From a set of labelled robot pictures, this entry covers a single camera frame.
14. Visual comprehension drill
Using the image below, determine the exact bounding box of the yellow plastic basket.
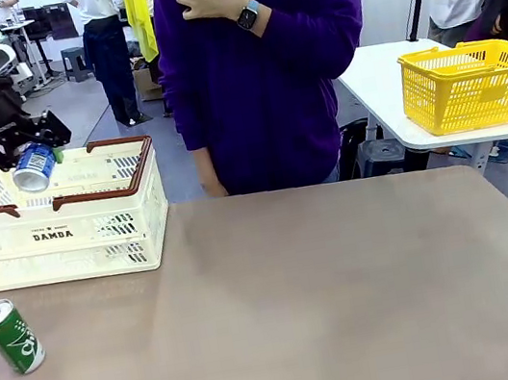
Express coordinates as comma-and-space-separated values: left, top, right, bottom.
394, 34, 508, 142

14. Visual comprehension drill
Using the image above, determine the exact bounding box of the black monitor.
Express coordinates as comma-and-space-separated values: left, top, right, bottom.
22, 0, 79, 46

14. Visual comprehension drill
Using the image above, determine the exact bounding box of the person in purple hoodie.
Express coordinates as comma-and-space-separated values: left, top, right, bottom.
145, 0, 394, 208

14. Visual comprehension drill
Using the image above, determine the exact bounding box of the person's right forearm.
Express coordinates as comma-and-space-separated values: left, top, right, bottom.
191, 145, 219, 182

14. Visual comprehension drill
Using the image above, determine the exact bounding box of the bystander in dark trousers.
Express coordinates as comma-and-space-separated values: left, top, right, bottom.
61, 0, 149, 135

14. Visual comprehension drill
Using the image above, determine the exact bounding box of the black chair behind table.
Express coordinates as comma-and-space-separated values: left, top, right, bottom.
330, 117, 379, 181

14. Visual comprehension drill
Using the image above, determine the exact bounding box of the white workshop desk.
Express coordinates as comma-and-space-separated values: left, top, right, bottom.
4, 16, 62, 102

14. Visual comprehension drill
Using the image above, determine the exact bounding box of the grey plastic stool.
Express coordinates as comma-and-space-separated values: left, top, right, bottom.
60, 44, 96, 85

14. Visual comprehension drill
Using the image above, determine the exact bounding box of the cream brown-rimmed shopping basket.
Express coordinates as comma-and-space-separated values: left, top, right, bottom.
0, 130, 180, 296

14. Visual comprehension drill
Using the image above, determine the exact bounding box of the blue soda can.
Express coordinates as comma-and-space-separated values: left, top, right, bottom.
7, 139, 64, 196

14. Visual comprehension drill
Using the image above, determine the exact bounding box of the open cardboard box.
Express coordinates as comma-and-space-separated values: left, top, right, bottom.
129, 54, 166, 105

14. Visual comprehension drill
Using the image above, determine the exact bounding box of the person's right hand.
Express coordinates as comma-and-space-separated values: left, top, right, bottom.
200, 173, 230, 202

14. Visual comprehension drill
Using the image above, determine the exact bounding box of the yellow hanging cloth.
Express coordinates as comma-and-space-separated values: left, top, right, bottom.
123, 0, 163, 65

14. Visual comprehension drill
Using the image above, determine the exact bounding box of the green soda can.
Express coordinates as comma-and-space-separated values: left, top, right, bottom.
0, 293, 50, 380

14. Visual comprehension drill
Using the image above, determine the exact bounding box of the dark grey stool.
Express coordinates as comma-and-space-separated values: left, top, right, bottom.
356, 135, 409, 180

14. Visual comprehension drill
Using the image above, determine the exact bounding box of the person's left forearm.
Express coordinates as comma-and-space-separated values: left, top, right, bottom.
250, 4, 279, 40

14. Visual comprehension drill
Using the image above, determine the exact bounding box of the light blue wristwatch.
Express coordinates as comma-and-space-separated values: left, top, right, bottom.
231, 0, 267, 34

